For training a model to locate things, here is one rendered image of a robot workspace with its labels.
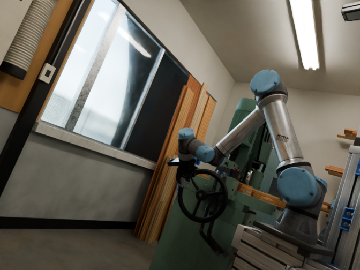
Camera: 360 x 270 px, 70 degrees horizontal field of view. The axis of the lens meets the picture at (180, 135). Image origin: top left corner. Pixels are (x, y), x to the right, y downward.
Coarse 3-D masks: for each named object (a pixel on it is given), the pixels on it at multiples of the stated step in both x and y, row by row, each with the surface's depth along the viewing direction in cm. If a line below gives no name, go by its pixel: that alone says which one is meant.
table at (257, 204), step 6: (198, 180) 162; (204, 180) 161; (204, 186) 150; (210, 186) 149; (234, 192) 152; (240, 192) 150; (228, 198) 143; (234, 198) 147; (240, 198) 149; (246, 198) 148; (252, 198) 147; (246, 204) 147; (252, 204) 146; (258, 204) 145; (264, 204) 143; (270, 204) 142; (258, 210) 144; (264, 210) 143; (270, 210) 141
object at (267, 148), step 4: (264, 144) 185; (268, 144) 184; (264, 148) 184; (268, 148) 183; (272, 148) 189; (260, 152) 185; (264, 152) 184; (268, 152) 183; (256, 156) 185; (260, 156) 184; (264, 156) 183; (268, 156) 184; (260, 160) 183; (264, 160) 182; (264, 164) 189
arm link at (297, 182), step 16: (256, 80) 103; (272, 80) 99; (256, 96) 105; (272, 96) 98; (272, 112) 97; (272, 128) 96; (288, 128) 93; (288, 144) 90; (288, 160) 88; (304, 160) 87; (288, 176) 84; (304, 176) 82; (288, 192) 83; (304, 192) 81; (320, 192) 88
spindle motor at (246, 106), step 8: (240, 104) 175; (248, 104) 171; (256, 104) 171; (240, 112) 173; (248, 112) 170; (232, 120) 177; (240, 120) 171; (232, 128) 173; (240, 144) 171; (248, 144) 169
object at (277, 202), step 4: (200, 176) 179; (252, 192) 162; (256, 192) 161; (252, 196) 162; (256, 196) 161; (260, 196) 160; (264, 196) 159; (268, 196) 158; (276, 200) 156; (280, 200) 155; (276, 204) 155; (280, 204) 154; (284, 204) 153
